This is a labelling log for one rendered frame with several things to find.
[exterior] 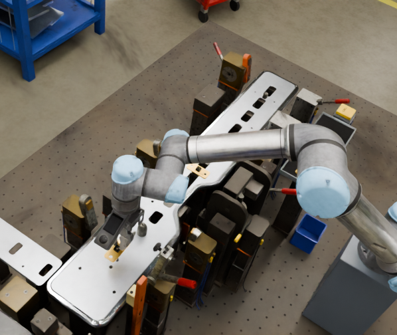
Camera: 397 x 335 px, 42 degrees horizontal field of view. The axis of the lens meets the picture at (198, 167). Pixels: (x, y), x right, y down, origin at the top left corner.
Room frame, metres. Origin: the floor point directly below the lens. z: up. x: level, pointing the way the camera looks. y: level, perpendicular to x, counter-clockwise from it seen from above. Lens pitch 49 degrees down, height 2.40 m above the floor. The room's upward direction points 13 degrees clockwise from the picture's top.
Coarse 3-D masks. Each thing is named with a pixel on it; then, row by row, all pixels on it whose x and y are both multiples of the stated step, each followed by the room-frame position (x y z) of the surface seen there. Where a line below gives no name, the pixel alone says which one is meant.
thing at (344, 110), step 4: (344, 104) 1.57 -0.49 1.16; (340, 108) 1.54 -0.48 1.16; (344, 108) 1.55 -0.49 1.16; (348, 108) 1.55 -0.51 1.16; (352, 108) 1.56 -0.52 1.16; (336, 112) 1.52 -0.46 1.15; (340, 112) 1.52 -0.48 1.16; (344, 112) 1.52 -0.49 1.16; (348, 112) 1.53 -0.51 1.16; (352, 112) 1.54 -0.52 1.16; (344, 116) 1.51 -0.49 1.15; (348, 116) 1.51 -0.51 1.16; (352, 116) 1.52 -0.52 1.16
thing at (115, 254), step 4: (112, 248) 0.79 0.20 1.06; (116, 248) 0.80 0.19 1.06; (108, 252) 0.78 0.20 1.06; (112, 252) 0.78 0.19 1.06; (116, 252) 0.78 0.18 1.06; (120, 252) 0.79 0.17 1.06; (104, 256) 0.76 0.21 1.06; (108, 256) 0.76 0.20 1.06; (112, 256) 0.77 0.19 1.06; (116, 256) 0.77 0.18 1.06; (112, 260) 0.75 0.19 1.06
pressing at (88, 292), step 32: (256, 96) 1.70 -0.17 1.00; (288, 96) 1.74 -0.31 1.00; (224, 128) 1.46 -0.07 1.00; (256, 128) 1.50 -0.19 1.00; (192, 192) 1.11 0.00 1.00; (160, 224) 0.96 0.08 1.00; (96, 256) 0.79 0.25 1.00; (128, 256) 0.81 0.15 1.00; (64, 288) 0.66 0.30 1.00; (96, 288) 0.68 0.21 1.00; (128, 288) 0.71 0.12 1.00; (96, 320) 0.59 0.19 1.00
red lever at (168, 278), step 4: (160, 276) 0.73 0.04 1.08; (164, 276) 0.72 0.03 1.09; (168, 276) 0.72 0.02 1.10; (172, 276) 0.72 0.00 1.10; (168, 280) 0.71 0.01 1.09; (172, 280) 0.71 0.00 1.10; (176, 280) 0.70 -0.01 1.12; (180, 280) 0.70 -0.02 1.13; (184, 280) 0.70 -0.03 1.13; (188, 280) 0.70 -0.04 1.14; (192, 280) 0.70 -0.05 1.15; (180, 284) 0.69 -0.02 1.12; (184, 284) 0.69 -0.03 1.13; (188, 284) 0.69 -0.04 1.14; (192, 284) 0.69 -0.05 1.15; (196, 284) 0.69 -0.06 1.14
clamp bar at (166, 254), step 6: (156, 246) 0.74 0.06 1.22; (168, 246) 0.74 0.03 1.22; (162, 252) 0.73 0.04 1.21; (168, 252) 0.73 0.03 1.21; (162, 258) 0.71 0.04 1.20; (168, 258) 0.72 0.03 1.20; (174, 258) 0.72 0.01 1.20; (156, 264) 0.72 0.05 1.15; (162, 264) 0.71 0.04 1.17; (156, 270) 0.72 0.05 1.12; (162, 270) 0.73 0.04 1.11; (150, 276) 0.72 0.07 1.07; (156, 276) 0.72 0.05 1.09
